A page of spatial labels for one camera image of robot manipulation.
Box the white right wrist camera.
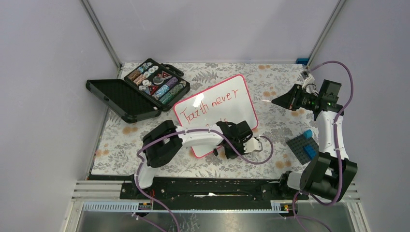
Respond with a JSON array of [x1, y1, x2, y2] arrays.
[[301, 71, 315, 89]]

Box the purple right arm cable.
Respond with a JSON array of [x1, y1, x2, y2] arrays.
[[292, 60, 354, 232]]

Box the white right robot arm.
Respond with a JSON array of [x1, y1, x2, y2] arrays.
[[271, 80, 358, 203]]

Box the black open parts case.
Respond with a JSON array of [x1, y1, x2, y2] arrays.
[[86, 58, 190, 123]]

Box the blue block in corner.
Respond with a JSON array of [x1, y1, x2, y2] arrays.
[[295, 58, 309, 66]]

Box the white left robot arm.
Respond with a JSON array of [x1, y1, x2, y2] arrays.
[[131, 120, 262, 199]]

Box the pink framed whiteboard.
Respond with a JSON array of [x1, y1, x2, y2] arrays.
[[173, 75, 259, 158]]

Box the dark grey lego baseplate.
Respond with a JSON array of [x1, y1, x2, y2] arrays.
[[286, 135, 319, 165]]

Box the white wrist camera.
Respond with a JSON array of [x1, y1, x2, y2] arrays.
[[243, 137, 263, 154], [301, 71, 315, 89]]

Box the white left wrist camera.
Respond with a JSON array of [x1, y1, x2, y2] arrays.
[[243, 137, 263, 154]]

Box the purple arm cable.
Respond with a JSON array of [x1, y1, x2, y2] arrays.
[[133, 128, 275, 232], [292, 60, 354, 232]]

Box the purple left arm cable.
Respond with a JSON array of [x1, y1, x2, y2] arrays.
[[133, 128, 275, 232]]

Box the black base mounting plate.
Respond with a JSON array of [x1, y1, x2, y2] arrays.
[[120, 177, 296, 211]]

